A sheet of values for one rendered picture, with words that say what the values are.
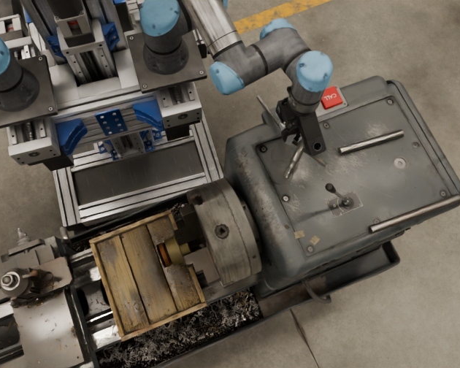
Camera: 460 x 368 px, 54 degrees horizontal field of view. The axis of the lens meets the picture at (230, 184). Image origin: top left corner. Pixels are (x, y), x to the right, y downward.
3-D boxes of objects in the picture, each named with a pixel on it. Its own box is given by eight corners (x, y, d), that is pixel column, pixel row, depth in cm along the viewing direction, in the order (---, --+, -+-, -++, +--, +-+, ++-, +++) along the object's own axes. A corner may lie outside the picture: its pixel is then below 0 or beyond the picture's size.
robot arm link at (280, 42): (246, 31, 97) (274, 68, 95) (288, 9, 100) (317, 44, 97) (244, 52, 105) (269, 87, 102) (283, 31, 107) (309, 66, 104)
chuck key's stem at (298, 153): (290, 178, 127) (309, 143, 123) (286, 178, 126) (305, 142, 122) (285, 174, 129) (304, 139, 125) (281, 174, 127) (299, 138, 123)
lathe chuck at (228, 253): (209, 188, 158) (216, 173, 127) (242, 273, 154) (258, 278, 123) (185, 198, 156) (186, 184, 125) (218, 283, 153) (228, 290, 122)
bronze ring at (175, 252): (182, 228, 135) (152, 239, 134) (193, 256, 133) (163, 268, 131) (184, 234, 144) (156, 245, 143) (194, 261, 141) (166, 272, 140)
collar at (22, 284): (25, 263, 131) (20, 262, 128) (32, 289, 129) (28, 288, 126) (-2, 274, 130) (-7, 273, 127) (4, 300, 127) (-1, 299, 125)
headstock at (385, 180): (357, 120, 178) (395, 64, 141) (417, 229, 165) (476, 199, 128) (218, 172, 169) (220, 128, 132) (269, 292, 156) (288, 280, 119)
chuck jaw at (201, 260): (217, 242, 136) (231, 278, 132) (217, 246, 141) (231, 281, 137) (182, 255, 135) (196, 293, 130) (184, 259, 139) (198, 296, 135)
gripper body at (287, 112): (299, 103, 121) (308, 78, 110) (313, 129, 119) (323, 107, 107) (274, 112, 120) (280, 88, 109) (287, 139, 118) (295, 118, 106)
